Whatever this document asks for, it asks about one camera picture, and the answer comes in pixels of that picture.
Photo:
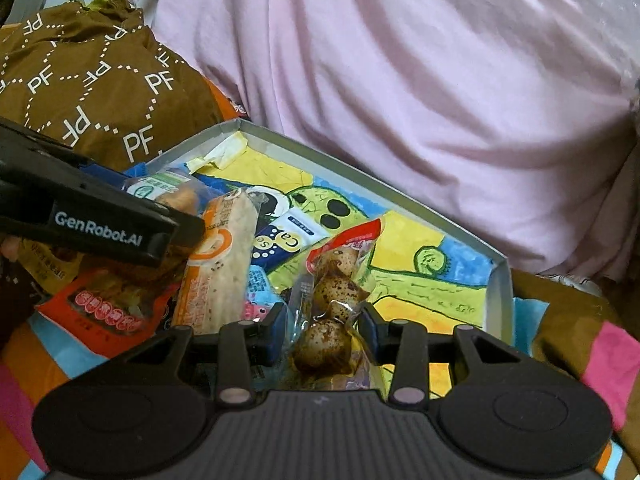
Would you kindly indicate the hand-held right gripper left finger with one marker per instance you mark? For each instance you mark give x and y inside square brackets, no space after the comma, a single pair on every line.
[277,330]

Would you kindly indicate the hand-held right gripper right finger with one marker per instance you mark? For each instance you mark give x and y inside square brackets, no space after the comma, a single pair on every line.
[369,330]

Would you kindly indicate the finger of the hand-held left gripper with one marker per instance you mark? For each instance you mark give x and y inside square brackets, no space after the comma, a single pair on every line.
[102,172]

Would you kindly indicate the light blue snack packet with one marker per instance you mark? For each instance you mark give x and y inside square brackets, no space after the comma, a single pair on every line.
[257,290]

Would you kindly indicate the red label egg packet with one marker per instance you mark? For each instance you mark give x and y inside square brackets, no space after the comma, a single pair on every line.
[330,290]

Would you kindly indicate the gold snack packet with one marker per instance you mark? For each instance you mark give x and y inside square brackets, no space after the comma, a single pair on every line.
[50,262]

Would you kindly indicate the green label snack packet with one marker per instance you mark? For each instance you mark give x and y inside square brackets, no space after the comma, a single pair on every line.
[165,192]

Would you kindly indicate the red snack packet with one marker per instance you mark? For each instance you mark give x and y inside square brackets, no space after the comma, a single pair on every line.
[100,305]

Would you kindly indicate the orange white bread packet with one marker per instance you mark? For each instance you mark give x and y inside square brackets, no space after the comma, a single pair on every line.
[220,265]

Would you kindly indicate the grey tray with cartoon drawing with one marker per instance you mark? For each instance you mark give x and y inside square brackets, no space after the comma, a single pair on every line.
[425,260]

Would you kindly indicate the blue white packet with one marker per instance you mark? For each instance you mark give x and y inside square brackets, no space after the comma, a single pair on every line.
[285,240]

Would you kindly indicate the brown printed blanket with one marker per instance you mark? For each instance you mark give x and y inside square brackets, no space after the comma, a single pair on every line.
[100,75]

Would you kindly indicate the colourful cartoon bedsheet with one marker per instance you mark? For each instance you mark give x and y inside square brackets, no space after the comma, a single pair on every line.
[565,330]

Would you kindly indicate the pink cloth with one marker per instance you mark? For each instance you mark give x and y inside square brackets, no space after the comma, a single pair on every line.
[400,85]

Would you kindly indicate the plastic bag of clothes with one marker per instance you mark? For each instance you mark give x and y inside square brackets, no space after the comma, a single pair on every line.
[622,5]

